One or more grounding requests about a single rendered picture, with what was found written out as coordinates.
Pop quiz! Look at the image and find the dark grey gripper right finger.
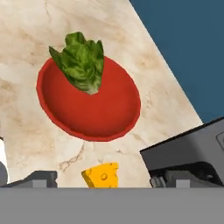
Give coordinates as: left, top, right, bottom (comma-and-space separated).
164, 170, 224, 189

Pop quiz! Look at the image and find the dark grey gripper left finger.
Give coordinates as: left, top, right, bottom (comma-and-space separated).
0, 170, 59, 189

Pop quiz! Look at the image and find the yellow cheese wedge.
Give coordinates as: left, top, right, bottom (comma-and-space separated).
80, 162, 120, 189

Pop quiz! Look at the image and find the red salad bowl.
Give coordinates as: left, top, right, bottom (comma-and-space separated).
35, 55, 142, 143

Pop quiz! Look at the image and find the white and grey object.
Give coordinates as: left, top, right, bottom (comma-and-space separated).
0, 136, 11, 186

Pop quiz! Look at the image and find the green lettuce head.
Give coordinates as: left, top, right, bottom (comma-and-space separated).
48, 31, 105, 95

